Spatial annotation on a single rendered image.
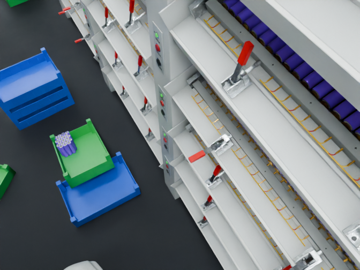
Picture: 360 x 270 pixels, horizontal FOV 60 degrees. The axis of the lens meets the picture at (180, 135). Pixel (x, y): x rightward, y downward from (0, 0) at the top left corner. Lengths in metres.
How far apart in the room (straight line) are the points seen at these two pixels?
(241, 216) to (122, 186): 0.75
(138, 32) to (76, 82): 0.99
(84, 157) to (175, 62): 0.91
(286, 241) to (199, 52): 0.38
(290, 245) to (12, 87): 1.44
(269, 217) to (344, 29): 0.40
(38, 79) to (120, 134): 0.48
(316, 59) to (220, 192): 0.57
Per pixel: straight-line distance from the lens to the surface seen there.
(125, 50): 1.15
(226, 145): 0.66
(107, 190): 1.45
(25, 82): 1.71
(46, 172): 1.58
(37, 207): 1.53
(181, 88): 0.75
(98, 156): 1.47
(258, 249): 0.82
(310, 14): 0.34
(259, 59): 0.51
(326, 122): 0.46
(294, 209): 0.61
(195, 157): 0.64
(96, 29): 1.46
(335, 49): 0.32
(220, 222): 1.02
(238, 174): 0.65
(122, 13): 0.98
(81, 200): 1.47
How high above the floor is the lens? 1.33
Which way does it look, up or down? 59 degrees down
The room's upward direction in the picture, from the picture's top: straight up
